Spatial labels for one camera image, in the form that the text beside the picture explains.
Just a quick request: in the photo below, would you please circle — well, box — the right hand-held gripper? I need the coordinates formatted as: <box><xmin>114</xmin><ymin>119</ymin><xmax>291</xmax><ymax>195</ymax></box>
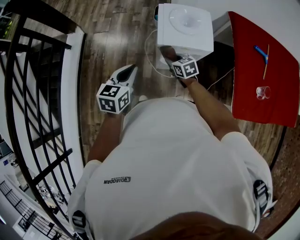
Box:
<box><xmin>164</xmin><ymin>56</ymin><xmax>200</xmax><ymax>89</ymax></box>

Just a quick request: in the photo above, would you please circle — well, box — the dark stair railing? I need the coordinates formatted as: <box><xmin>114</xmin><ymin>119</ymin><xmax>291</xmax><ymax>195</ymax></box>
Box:
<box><xmin>0</xmin><ymin>0</ymin><xmax>87</xmax><ymax>240</ymax></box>

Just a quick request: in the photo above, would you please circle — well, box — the blue handled window squeegee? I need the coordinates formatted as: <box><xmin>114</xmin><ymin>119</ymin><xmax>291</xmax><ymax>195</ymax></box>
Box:
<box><xmin>254</xmin><ymin>44</ymin><xmax>270</xmax><ymax>80</ymax></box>

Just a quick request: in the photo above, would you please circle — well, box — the red tablecloth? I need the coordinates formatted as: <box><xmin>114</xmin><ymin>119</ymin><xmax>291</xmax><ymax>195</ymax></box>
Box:
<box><xmin>228</xmin><ymin>11</ymin><xmax>300</xmax><ymax>128</ymax></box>

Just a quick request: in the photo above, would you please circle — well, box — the person's right forearm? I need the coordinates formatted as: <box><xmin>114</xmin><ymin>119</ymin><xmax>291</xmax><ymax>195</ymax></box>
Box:
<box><xmin>186</xmin><ymin>77</ymin><xmax>242</xmax><ymax>141</ymax></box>

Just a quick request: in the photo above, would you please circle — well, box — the black grey harness strap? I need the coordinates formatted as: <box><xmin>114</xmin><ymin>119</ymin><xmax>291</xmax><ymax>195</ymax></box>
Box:
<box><xmin>71</xmin><ymin>210</ymin><xmax>87</xmax><ymax>235</ymax></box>
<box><xmin>253</xmin><ymin>179</ymin><xmax>270</xmax><ymax>211</ymax></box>

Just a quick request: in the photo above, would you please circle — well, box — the black metal balcony railing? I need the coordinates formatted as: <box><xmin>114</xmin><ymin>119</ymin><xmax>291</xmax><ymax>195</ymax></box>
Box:
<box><xmin>0</xmin><ymin>180</ymin><xmax>61</xmax><ymax>240</ymax></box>

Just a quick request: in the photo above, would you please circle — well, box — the person's left forearm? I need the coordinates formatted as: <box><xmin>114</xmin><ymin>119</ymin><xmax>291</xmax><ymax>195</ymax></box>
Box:
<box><xmin>88</xmin><ymin>113</ymin><xmax>124</xmax><ymax>164</ymax></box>

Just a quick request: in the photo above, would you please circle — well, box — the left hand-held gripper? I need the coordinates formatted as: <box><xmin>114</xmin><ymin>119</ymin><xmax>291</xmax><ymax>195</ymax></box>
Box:
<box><xmin>96</xmin><ymin>64</ymin><xmax>138</xmax><ymax>115</ymax></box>

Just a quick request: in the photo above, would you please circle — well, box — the clear glass cup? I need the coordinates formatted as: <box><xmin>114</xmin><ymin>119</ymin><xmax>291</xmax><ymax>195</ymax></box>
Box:
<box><xmin>255</xmin><ymin>86</ymin><xmax>272</xmax><ymax>101</ymax></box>

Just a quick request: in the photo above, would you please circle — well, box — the person's white t-shirt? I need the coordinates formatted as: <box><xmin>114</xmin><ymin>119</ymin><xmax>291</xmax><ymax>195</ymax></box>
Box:
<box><xmin>67</xmin><ymin>97</ymin><xmax>274</xmax><ymax>240</ymax></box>

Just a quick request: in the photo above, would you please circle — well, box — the white printed board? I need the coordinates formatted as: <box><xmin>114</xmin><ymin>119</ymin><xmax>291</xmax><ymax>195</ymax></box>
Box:
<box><xmin>261</xmin><ymin>199</ymin><xmax>278</xmax><ymax>218</ymax></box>

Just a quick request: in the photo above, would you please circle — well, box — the white power cable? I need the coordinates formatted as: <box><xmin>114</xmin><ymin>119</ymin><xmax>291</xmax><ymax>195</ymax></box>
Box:
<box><xmin>144</xmin><ymin>29</ymin><xmax>235</xmax><ymax>91</ymax></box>

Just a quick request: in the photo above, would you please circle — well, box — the white water dispenser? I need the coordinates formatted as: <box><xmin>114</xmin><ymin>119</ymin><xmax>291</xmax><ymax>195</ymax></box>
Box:
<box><xmin>156</xmin><ymin>3</ymin><xmax>214</xmax><ymax>71</ymax></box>

